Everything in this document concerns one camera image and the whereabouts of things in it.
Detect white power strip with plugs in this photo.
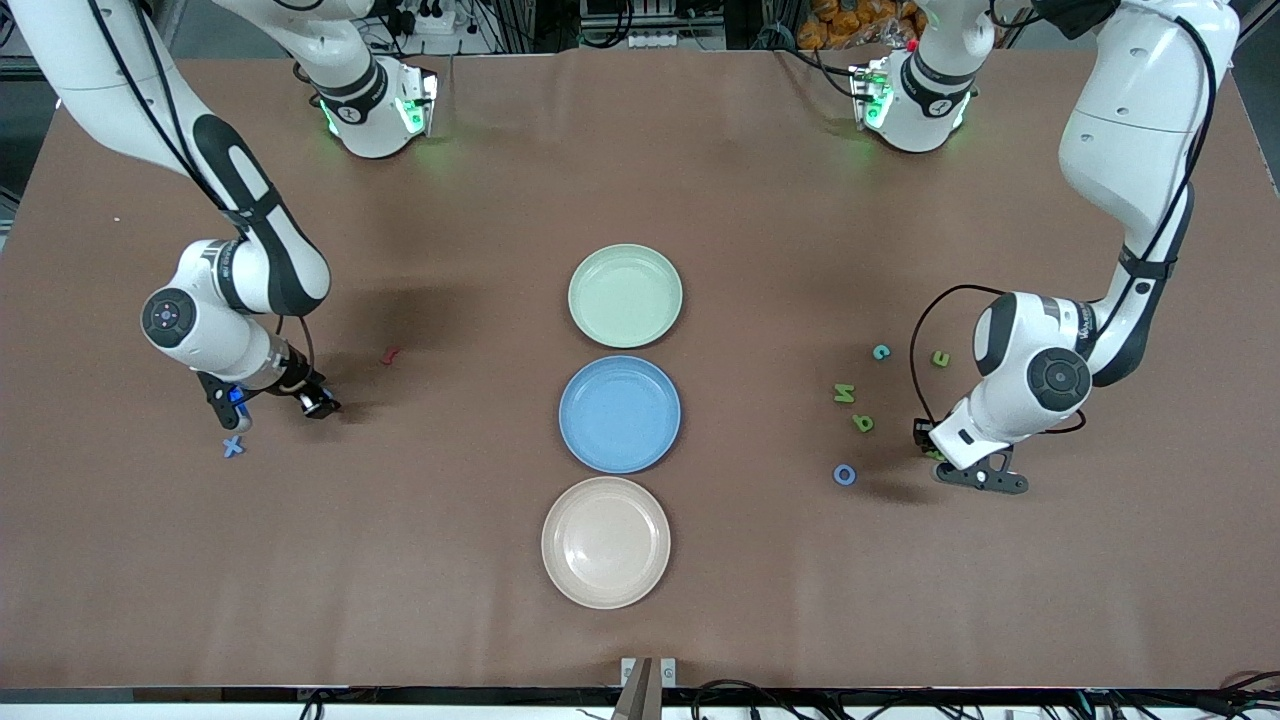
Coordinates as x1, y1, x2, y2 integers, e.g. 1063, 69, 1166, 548
385, 0, 456, 36

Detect beige plate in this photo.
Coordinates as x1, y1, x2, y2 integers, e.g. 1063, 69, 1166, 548
540, 476, 672, 611

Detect light green plate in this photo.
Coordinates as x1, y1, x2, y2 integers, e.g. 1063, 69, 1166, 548
567, 243, 684, 350

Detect orange snack bag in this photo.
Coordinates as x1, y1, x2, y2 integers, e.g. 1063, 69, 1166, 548
798, 0, 926, 51

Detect dark electronics rack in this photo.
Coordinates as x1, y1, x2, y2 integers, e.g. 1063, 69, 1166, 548
578, 0, 729, 51

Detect blue plate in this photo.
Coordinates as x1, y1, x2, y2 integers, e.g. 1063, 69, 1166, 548
558, 355, 682, 475

